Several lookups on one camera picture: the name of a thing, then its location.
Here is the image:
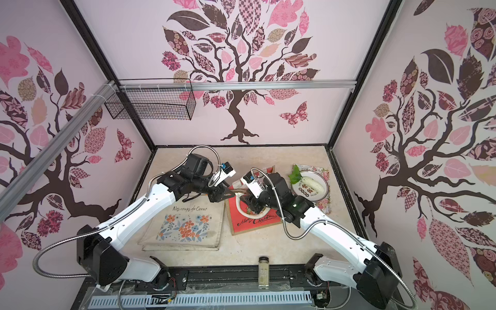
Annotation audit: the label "red Christmas jute bag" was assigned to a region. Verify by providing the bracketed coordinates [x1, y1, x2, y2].
[226, 180, 281, 235]

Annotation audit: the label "white slotted cable duct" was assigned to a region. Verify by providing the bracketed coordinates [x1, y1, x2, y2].
[88, 291, 315, 310]

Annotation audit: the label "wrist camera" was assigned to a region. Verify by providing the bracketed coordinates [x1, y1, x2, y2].
[241, 172, 264, 198]
[211, 162, 236, 187]

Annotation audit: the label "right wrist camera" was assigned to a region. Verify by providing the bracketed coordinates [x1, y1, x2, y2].
[241, 172, 264, 198]

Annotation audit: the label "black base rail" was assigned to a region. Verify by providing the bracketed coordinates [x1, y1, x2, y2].
[135, 264, 388, 299]

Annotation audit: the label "aluminium rail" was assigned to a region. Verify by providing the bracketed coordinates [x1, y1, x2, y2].
[119, 80, 357, 91]
[1, 81, 117, 222]

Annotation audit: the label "spice jar pale contents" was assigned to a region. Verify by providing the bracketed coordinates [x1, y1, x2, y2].
[258, 257, 270, 289]

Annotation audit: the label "black vertical frame post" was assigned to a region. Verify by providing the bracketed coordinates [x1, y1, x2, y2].
[327, 0, 404, 149]
[59, 0, 157, 152]

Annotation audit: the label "black vertical frame post left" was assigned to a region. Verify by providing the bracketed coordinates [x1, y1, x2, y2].
[59, 0, 157, 152]

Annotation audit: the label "black vertical frame post right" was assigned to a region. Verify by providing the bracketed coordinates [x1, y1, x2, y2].
[327, 0, 404, 149]

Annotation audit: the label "aluminium rail back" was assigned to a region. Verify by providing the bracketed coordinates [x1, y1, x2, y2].
[119, 80, 357, 91]

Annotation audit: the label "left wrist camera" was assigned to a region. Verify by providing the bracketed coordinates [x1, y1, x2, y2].
[211, 162, 236, 187]

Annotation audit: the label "white plate with pattern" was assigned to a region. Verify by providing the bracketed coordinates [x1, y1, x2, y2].
[291, 171, 329, 202]

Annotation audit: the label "black wire basket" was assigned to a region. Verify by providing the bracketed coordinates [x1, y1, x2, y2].
[105, 77, 196, 120]

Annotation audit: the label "floral placemat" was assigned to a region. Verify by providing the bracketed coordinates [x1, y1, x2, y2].
[289, 164, 331, 215]

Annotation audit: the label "canvas tote bag orange handles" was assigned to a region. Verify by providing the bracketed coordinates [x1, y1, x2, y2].
[138, 195, 226, 251]

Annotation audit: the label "white radish with leaves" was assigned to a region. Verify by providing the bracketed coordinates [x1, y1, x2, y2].
[289, 165, 326, 194]

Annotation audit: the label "aluminium rail left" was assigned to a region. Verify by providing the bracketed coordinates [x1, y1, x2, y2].
[1, 81, 117, 222]

